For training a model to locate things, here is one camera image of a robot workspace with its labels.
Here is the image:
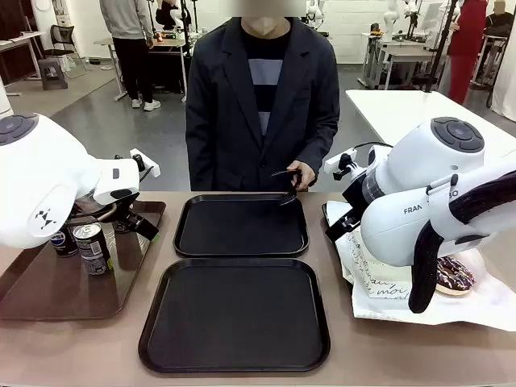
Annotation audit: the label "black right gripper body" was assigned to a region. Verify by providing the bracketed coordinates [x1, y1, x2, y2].
[341, 176, 368, 221]

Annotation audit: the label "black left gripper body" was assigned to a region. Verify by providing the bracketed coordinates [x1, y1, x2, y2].
[74, 193, 141, 225]

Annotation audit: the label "black tongs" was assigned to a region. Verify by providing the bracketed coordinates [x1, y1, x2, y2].
[270, 169, 304, 208]

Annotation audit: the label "person's right forearm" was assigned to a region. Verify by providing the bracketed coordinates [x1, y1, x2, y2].
[185, 116, 217, 193]

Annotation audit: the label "person's left forearm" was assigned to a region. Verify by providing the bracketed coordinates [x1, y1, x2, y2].
[300, 116, 341, 185]

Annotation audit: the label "person's left hand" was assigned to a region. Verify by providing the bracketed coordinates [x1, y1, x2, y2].
[287, 160, 318, 192]

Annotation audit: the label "black Pepsi can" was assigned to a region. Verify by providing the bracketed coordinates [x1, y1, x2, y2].
[51, 227, 79, 259]

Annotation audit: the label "small black square tray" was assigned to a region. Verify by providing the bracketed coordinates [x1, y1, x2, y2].
[173, 193, 310, 259]

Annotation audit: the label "brown plastic tray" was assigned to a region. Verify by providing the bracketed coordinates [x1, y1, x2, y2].
[0, 200, 167, 323]

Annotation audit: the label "chocolate sprinkle donut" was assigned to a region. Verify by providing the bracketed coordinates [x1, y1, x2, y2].
[434, 255, 477, 298]

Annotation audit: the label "large black square tray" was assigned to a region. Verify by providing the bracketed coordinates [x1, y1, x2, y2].
[138, 257, 331, 374]

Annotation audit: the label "person in dark blazer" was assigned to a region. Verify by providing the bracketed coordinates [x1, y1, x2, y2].
[185, 15, 341, 193]

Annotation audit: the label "white paper sheet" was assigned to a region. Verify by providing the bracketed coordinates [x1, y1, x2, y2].
[325, 199, 516, 334]

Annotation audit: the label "grey step stool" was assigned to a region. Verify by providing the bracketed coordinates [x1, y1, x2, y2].
[37, 56, 70, 92]

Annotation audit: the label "grey background lab table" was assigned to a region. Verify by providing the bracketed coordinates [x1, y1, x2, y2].
[360, 31, 449, 91]

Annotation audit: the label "white background work table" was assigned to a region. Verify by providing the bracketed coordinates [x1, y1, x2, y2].
[94, 35, 191, 102]

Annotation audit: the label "person in grey hoodie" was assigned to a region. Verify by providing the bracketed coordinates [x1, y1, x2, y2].
[99, 0, 162, 113]

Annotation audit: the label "black office chair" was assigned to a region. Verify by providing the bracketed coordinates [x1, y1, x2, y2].
[43, 24, 88, 80]

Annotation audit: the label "black tripod stand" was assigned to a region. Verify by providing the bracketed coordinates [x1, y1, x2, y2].
[410, 0, 460, 94]

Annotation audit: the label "person in red dress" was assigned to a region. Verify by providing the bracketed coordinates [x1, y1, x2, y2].
[446, 0, 489, 105]

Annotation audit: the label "seated person in black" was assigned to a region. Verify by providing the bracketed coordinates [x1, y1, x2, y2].
[485, 0, 516, 41]

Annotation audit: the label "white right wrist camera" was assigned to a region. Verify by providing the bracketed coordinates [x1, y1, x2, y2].
[323, 148, 358, 181]

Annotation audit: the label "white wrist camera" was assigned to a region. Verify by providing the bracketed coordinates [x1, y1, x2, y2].
[323, 148, 358, 181]
[128, 148, 161, 179]

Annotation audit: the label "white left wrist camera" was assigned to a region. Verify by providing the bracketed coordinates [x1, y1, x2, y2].
[128, 148, 161, 179]

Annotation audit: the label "black fuzzy cable sleeve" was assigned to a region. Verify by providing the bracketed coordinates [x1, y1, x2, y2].
[408, 170, 516, 315]

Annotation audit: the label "white wall desk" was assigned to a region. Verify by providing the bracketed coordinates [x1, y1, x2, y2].
[0, 31, 46, 97]

